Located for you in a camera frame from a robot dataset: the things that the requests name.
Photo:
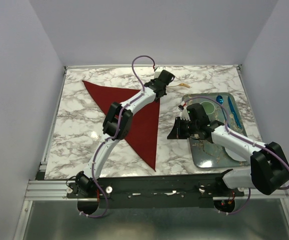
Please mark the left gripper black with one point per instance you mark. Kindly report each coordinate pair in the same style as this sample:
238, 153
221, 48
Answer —
153, 81

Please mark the blue metallic knife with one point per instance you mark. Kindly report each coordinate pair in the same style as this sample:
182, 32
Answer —
234, 113

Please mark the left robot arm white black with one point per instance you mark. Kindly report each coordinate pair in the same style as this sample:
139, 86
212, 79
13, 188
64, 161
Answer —
117, 124

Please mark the floral teal serving tray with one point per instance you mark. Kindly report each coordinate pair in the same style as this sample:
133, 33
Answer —
206, 155

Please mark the dark red cloth napkin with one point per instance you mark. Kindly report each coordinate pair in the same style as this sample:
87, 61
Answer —
143, 135

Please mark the blue metallic spoon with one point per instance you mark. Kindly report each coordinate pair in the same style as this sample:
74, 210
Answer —
220, 100

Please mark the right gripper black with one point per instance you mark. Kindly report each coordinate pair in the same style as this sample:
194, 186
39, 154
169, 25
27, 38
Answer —
176, 132

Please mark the gold fork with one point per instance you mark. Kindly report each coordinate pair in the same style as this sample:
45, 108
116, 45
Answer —
183, 85

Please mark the pale blue small plate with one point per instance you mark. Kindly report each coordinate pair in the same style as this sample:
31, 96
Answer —
234, 156

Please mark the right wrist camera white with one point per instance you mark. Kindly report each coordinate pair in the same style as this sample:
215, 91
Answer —
184, 112

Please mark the light green cup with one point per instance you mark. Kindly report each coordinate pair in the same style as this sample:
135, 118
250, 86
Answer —
209, 107

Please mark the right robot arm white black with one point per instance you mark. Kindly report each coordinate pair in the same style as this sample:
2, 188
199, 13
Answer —
268, 168

